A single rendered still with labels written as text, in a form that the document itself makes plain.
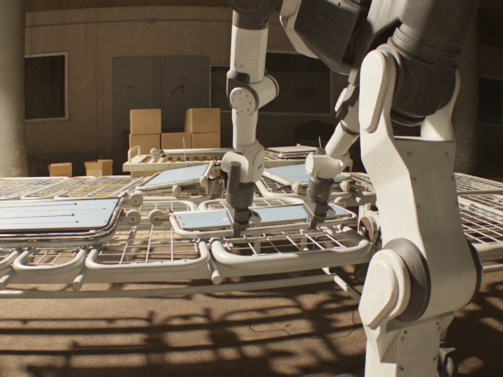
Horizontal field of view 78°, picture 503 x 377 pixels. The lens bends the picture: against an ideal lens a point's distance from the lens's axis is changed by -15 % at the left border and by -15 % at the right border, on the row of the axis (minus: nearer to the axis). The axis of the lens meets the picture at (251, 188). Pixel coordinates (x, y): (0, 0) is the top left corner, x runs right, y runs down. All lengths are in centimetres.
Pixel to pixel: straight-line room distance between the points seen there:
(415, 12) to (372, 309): 49
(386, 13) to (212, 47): 686
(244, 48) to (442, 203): 58
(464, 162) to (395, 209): 657
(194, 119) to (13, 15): 310
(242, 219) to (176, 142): 371
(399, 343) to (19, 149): 545
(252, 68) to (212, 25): 663
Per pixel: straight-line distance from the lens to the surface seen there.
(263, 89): 96
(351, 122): 107
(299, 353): 152
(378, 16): 68
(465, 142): 718
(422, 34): 61
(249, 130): 103
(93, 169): 536
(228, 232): 125
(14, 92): 570
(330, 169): 123
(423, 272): 58
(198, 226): 130
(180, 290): 156
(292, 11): 89
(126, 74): 734
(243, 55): 93
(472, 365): 161
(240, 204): 115
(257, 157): 106
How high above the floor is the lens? 88
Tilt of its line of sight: 10 degrees down
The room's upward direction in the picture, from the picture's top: straight up
